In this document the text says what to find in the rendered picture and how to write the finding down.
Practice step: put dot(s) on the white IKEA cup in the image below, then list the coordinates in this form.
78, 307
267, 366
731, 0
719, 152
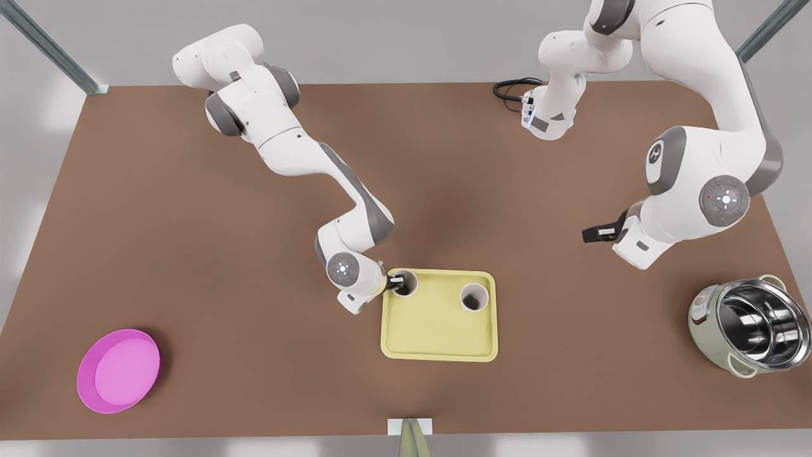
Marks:
407, 283
474, 298

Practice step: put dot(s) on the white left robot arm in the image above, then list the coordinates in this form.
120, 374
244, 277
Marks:
691, 76

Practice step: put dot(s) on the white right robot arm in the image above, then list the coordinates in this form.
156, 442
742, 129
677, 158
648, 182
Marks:
285, 143

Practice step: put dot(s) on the yellow rectangular tray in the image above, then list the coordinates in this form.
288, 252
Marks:
438, 330

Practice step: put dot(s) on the pale green steel pot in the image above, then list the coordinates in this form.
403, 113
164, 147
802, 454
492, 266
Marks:
752, 327

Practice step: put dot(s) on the pink round plate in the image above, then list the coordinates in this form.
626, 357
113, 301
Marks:
120, 371

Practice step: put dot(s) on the silver frame post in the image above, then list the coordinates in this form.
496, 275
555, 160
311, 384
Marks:
412, 438
767, 28
51, 47

